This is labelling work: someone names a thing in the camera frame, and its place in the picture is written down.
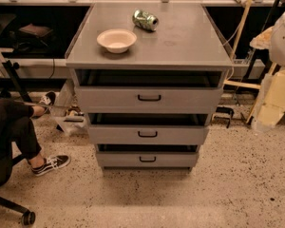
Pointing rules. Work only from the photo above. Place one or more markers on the grey top drawer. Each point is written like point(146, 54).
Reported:
point(110, 99)

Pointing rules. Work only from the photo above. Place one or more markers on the black tripod stand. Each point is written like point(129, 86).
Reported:
point(11, 70)

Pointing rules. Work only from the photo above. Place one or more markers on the clear plastic bin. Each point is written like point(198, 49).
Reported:
point(66, 113)

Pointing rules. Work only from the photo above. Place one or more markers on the black white sneaker back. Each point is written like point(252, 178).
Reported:
point(47, 99)

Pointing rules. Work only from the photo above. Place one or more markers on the grey drawer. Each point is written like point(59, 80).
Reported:
point(146, 160)
point(147, 134)
point(110, 99)

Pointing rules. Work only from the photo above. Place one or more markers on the crushed green soda can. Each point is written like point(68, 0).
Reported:
point(145, 20)

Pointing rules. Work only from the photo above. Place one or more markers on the grey drawer cabinet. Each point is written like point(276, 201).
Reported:
point(183, 51)

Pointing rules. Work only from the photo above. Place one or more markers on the black white sneaker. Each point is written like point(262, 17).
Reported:
point(47, 99)
point(52, 163)

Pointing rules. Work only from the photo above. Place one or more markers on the black white sneaker front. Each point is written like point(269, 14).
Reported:
point(52, 163)

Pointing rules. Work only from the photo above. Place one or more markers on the grey middle drawer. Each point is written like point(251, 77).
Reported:
point(147, 134)

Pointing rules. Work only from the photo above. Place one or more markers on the white paper bowl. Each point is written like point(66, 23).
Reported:
point(117, 40)

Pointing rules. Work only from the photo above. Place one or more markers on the seated person black trousers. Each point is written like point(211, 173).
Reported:
point(16, 126)

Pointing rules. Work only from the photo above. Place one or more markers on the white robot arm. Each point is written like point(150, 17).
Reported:
point(270, 108)

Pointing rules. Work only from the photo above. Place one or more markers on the grey bottom drawer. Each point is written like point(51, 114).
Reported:
point(146, 160)

